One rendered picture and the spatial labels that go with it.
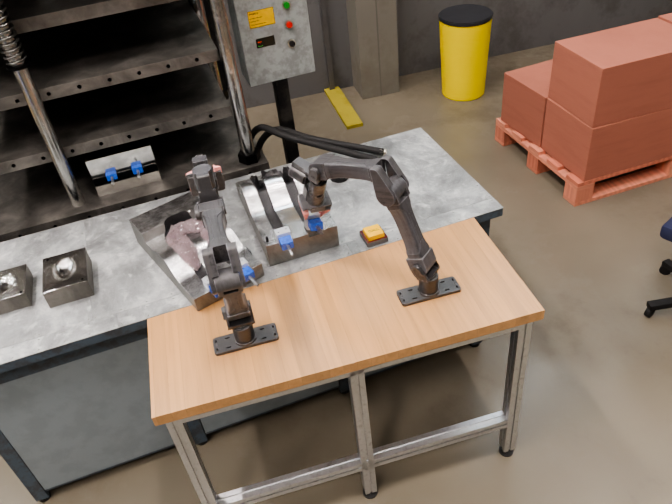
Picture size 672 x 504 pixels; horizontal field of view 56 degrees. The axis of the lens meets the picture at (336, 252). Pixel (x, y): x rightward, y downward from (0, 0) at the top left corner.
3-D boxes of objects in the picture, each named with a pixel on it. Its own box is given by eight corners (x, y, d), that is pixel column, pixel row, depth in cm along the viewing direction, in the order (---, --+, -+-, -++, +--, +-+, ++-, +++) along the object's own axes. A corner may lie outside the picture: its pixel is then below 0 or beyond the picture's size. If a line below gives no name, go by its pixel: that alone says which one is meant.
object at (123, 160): (161, 180, 276) (150, 145, 265) (99, 196, 271) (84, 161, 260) (148, 131, 313) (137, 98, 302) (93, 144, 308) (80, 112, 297)
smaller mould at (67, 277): (94, 295, 219) (87, 280, 214) (50, 308, 216) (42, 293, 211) (91, 261, 234) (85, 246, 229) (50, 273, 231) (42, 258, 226)
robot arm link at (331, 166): (303, 164, 194) (387, 170, 177) (320, 150, 200) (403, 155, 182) (314, 198, 201) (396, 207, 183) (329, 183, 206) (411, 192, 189)
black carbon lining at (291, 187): (316, 225, 225) (312, 203, 219) (273, 238, 222) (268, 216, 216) (288, 178, 251) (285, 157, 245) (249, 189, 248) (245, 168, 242)
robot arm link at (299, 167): (283, 181, 204) (288, 154, 195) (298, 168, 209) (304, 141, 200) (312, 199, 202) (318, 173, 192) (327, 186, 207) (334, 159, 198)
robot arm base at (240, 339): (207, 322, 192) (209, 339, 186) (271, 306, 194) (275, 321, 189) (212, 340, 197) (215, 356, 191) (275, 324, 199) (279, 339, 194)
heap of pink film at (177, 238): (235, 250, 220) (231, 233, 215) (190, 274, 213) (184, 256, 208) (201, 219, 237) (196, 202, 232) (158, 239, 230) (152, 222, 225)
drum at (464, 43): (475, 77, 501) (478, 0, 463) (497, 97, 471) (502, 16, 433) (430, 86, 495) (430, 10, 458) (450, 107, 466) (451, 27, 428)
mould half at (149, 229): (264, 275, 218) (259, 250, 211) (198, 311, 207) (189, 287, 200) (198, 214, 251) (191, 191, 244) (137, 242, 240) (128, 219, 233)
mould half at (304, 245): (339, 245, 226) (335, 214, 218) (270, 266, 221) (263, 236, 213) (298, 177, 264) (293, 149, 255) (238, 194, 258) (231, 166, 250)
